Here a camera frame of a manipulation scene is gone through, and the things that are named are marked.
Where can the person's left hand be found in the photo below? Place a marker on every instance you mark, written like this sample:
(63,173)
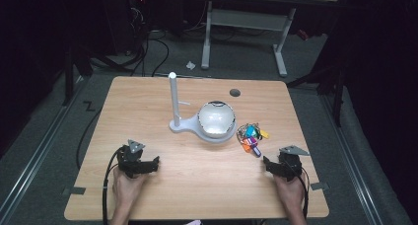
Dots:
(126,187)

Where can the small red object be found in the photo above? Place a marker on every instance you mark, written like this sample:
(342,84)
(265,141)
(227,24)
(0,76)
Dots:
(303,34)

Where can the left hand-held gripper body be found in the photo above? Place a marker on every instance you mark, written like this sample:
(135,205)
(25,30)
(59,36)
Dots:
(130,159)

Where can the dark round table grommet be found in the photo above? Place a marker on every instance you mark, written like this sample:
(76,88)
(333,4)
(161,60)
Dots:
(235,92)

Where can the white-legged wooden desk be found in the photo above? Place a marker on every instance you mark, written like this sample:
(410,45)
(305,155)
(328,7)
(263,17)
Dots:
(246,19)

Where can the shiny white bowl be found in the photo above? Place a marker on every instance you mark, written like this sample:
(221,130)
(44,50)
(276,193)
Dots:
(217,118)

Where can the person's right hand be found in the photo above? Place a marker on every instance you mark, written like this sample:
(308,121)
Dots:
(289,192)

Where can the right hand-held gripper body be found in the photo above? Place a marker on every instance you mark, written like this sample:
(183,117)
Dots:
(289,164)

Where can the black metal stand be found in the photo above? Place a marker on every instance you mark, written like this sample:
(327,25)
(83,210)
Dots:
(338,96)
(69,77)

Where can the metal floor rail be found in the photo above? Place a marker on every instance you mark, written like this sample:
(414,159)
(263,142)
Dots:
(351,159)
(36,159)

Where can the crumpled white paper scrap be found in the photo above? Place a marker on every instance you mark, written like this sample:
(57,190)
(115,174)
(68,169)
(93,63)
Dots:
(190,65)

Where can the key bunch with coloured tags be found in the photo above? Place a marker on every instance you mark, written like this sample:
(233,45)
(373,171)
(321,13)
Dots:
(251,136)

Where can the grey tape piece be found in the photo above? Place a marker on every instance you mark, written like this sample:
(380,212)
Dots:
(74,190)
(319,186)

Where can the white stand with post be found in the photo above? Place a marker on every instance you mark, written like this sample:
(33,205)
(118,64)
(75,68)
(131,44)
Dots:
(184,124)

